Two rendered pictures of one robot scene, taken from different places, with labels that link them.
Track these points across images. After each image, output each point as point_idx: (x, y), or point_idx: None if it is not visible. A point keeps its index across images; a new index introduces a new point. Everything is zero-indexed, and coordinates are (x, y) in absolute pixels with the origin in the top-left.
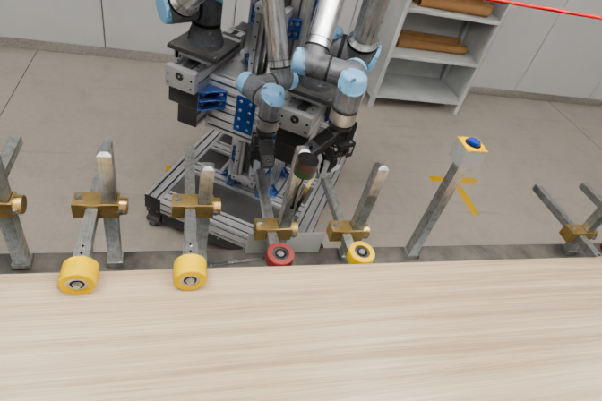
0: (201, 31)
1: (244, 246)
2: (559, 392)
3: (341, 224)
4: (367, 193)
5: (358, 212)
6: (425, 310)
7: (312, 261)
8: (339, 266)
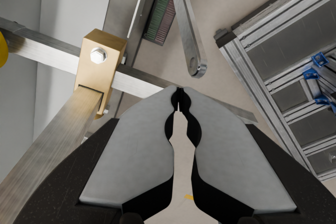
0: None
1: (272, 4)
2: None
3: (100, 71)
4: (5, 184)
5: (63, 117)
6: None
7: None
8: None
